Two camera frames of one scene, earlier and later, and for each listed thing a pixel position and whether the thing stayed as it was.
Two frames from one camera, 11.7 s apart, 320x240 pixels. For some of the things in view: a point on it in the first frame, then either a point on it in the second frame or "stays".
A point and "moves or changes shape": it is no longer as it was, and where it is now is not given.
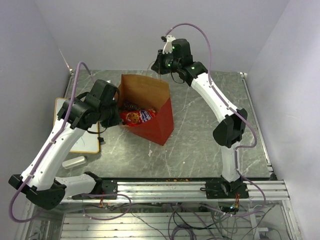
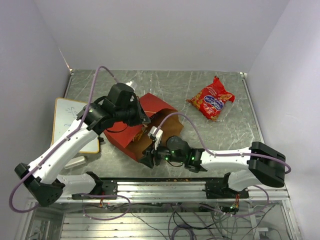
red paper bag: (149, 94) moves or changes shape
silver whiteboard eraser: (74, 162) stays
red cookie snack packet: (136, 117) moves or changes shape
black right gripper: (158, 66) -> (147, 157)
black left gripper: (116, 120) -> (141, 117)
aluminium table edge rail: (257, 123) stays
